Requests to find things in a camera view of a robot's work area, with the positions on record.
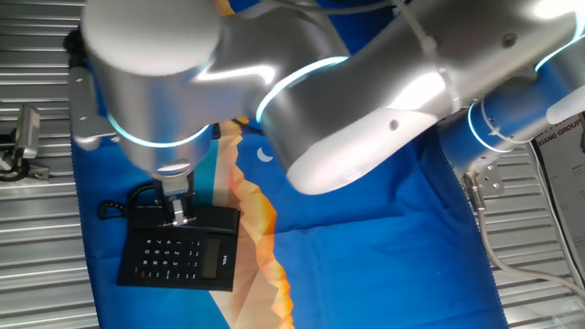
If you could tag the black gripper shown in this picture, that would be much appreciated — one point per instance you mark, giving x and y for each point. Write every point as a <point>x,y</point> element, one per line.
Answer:
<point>165,196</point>

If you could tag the black telephone handset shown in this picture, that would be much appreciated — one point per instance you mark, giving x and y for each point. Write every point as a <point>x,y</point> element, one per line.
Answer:
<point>215,218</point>

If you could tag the blue silver robot arm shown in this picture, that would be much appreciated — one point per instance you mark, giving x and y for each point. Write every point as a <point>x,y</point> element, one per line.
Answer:
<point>347,100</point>

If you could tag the black telephone base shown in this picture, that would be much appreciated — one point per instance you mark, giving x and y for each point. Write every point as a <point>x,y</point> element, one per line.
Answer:
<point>178,262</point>

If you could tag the white ribbed device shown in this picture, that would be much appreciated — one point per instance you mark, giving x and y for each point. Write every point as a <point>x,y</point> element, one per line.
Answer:
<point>28,132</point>

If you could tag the blue printed tablecloth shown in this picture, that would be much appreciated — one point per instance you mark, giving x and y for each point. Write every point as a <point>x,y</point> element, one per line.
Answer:
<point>388,265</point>

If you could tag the wide white zip tie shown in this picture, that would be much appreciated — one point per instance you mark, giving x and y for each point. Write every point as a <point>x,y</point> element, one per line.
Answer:
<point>425,41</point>

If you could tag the grey base conduit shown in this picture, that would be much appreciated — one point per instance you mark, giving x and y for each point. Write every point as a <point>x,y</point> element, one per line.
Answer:
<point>484,237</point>

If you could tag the thin white zip tie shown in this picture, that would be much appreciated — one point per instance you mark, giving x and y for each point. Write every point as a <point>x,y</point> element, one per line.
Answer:
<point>491,130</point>

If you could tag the white red printed box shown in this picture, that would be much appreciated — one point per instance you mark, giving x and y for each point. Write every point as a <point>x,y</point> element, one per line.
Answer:
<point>566,183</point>

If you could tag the metal clamp bracket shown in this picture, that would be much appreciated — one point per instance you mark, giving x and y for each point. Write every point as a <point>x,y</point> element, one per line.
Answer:
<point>32,172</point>

